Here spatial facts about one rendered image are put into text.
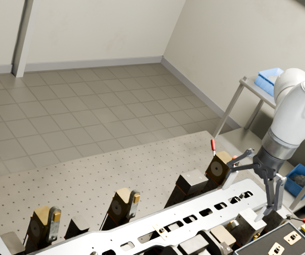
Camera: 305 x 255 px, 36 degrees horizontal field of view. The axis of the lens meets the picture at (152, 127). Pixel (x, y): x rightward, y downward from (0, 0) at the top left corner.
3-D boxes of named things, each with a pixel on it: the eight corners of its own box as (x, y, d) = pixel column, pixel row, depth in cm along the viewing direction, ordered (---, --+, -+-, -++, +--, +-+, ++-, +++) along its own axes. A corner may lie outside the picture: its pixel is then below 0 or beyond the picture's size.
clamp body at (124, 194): (98, 237, 213) (122, 181, 194) (113, 257, 207) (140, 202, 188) (86, 242, 208) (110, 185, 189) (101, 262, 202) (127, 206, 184)
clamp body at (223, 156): (192, 197, 259) (220, 146, 239) (210, 215, 252) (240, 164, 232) (182, 201, 253) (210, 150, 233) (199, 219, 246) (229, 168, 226)
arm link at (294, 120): (305, 152, 123) (301, 127, 134) (339, 104, 115) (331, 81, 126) (267, 136, 123) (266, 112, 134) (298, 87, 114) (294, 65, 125)
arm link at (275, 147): (281, 121, 133) (271, 137, 136) (263, 126, 126) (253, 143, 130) (307, 142, 128) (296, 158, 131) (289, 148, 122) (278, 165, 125)
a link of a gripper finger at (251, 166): (259, 168, 133) (258, 163, 133) (228, 172, 141) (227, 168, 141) (267, 165, 135) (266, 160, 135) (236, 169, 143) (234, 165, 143)
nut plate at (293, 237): (293, 231, 189) (295, 229, 188) (301, 238, 187) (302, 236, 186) (282, 238, 183) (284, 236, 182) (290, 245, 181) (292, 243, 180)
